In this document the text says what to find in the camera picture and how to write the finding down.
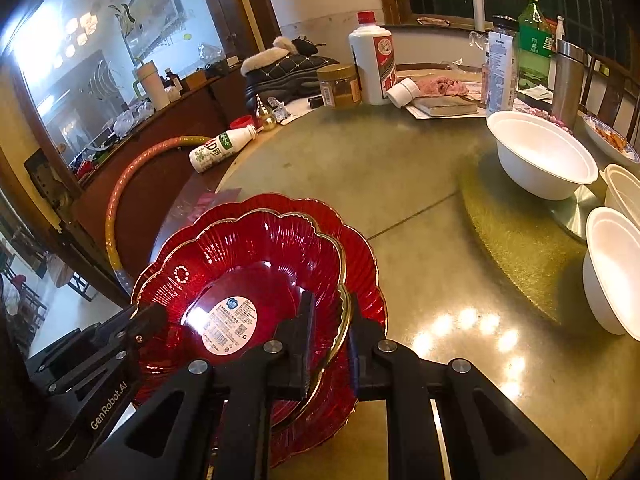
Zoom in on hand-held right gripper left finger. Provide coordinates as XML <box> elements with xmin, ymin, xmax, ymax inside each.
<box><xmin>75</xmin><ymin>291</ymin><xmax>317</xmax><ymax>480</ymax></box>

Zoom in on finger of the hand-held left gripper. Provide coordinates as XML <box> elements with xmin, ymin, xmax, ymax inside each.
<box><xmin>90</xmin><ymin>302</ymin><xmax>168</xmax><ymax>361</ymax></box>

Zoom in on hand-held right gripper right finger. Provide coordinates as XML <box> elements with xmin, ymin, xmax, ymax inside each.
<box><xmin>347</xmin><ymin>292</ymin><xmax>588</xmax><ymax>480</ymax></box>

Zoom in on large red scalloped glass plate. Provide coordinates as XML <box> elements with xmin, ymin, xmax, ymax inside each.
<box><xmin>131</xmin><ymin>192</ymin><xmax>388</xmax><ymax>468</ymax></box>

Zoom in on small red scalloped glass plate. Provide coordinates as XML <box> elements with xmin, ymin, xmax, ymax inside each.
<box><xmin>132</xmin><ymin>208</ymin><xmax>352</xmax><ymax>431</ymax></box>

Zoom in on large smooth white bowl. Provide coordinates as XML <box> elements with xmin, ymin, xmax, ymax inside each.
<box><xmin>486</xmin><ymin>110</ymin><xmax>599</xmax><ymax>202</ymax></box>

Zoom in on ribbed white plastic bowl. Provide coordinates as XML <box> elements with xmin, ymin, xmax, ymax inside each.
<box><xmin>599</xmin><ymin>163</ymin><xmax>640</xmax><ymax>221</ymax></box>

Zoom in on red and yellow hula hoop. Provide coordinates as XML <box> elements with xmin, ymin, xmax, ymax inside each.
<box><xmin>105</xmin><ymin>135</ymin><xmax>213</xmax><ymax>291</ymax></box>

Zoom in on dark wooden sideboard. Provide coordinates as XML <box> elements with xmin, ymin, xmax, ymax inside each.
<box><xmin>70</xmin><ymin>62</ymin><xmax>256</xmax><ymax>281</ymax></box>

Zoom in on white milk bottle green print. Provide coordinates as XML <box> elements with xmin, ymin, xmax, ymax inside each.
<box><xmin>189</xmin><ymin>126</ymin><xmax>258</xmax><ymax>174</ymax></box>

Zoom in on green glass turntable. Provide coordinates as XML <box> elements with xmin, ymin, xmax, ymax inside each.
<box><xmin>459</xmin><ymin>110</ymin><xmax>640</xmax><ymax>326</ymax></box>

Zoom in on white tumbler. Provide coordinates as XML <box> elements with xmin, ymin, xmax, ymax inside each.
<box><xmin>132</xmin><ymin>60</ymin><xmax>172</xmax><ymax>112</ymax></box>

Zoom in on golden ornament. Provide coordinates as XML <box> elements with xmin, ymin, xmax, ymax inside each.
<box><xmin>254</xmin><ymin>94</ymin><xmax>277</xmax><ymax>132</ymax></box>

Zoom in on round metal turntable hub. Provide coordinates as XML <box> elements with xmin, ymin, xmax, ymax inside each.
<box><xmin>550</xmin><ymin>182</ymin><xmax>608</xmax><ymax>241</ymax></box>

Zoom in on white disposable bowl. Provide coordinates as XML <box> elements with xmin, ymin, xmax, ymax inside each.
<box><xmin>582</xmin><ymin>206</ymin><xmax>640</xmax><ymax>336</ymax></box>

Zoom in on brown paste jar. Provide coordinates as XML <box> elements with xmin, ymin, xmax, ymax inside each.
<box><xmin>317</xmin><ymin>63</ymin><xmax>362</xmax><ymax>110</ymax></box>

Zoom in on old book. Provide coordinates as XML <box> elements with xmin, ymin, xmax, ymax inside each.
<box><xmin>410</xmin><ymin>94</ymin><xmax>481</xmax><ymax>118</ymax></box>

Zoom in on white paper cup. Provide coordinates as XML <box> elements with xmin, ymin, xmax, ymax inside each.
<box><xmin>386</xmin><ymin>78</ymin><xmax>421</xmax><ymax>109</ymax></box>

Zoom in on dark quilted jacket fur collar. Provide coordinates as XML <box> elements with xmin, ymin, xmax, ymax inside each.
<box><xmin>240</xmin><ymin>36</ymin><xmax>341</xmax><ymax>113</ymax></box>

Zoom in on pink cloth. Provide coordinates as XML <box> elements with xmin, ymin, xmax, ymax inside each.
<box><xmin>412</xmin><ymin>76</ymin><xmax>471</xmax><ymax>98</ymax></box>

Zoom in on white liquor bottle red cap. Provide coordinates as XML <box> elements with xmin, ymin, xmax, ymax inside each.
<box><xmin>348</xmin><ymin>11</ymin><xmax>398</xmax><ymax>106</ymax></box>

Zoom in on pink beads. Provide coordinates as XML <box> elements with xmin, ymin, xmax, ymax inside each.
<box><xmin>520</xmin><ymin>107</ymin><xmax>573</xmax><ymax>133</ymax></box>

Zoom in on clear bottle white label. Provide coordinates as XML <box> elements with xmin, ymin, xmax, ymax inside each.
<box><xmin>482</xmin><ymin>15</ymin><xmax>520</xmax><ymax>118</ymax></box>

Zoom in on blue patterned plate with food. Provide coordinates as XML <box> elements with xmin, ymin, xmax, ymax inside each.
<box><xmin>582</xmin><ymin>114</ymin><xmax>640</xmax><ymax>165</ymax></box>

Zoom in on stainless steel thermos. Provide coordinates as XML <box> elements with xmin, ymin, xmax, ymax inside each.
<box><xmin>551</xmin><ymin>39</ymin><xmax>587</xmax><ymax>118</ymax></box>

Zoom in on green plastic bottle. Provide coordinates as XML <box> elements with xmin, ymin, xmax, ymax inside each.
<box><xmin>516</xmin><ymin>0</ymin><xmax>556</xmax><ymax>92</ymax></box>

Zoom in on dark wooden chair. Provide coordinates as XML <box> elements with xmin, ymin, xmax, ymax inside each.
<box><xmin>580</xmin><ymin>52</ymin><xmax>640</xmax><ymax>143</ymax></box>

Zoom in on black wall socket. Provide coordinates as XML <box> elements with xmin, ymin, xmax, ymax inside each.
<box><xmin>24</xmin><ymin>147</ymin><xmax>66</xmax><ymax>211</ymax></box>

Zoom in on wall mirror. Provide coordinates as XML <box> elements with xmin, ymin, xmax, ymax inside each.
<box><xmin>10</xmin><ymin>0</ymin><xmax>226</xmax><ymax>166</ymax></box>

